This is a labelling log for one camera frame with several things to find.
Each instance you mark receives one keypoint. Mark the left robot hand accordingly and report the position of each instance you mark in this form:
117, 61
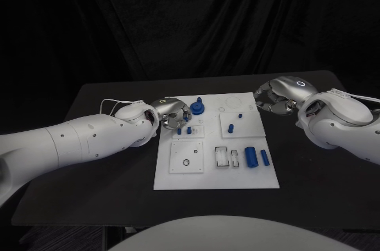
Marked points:
169, 105

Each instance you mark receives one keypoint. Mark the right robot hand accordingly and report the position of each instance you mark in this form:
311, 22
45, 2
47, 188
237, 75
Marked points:
293, 88

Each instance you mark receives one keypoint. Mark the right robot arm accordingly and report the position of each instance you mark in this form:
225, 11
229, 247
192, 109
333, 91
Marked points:
339, 119

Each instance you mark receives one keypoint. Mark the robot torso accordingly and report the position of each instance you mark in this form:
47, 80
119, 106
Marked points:
225, 234

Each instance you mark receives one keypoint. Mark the white task board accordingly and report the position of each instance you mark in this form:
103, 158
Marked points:
214, 178

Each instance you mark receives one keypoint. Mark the thin blue cylinder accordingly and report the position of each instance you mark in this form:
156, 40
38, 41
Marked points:
265, 157

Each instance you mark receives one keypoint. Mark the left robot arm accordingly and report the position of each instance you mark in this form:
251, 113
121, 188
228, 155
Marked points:
74, 141

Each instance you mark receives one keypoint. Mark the blue gear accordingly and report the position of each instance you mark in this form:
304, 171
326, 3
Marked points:
198, 108

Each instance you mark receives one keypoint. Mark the thick blue cylinder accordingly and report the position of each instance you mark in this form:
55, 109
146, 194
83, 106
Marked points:
251, 157

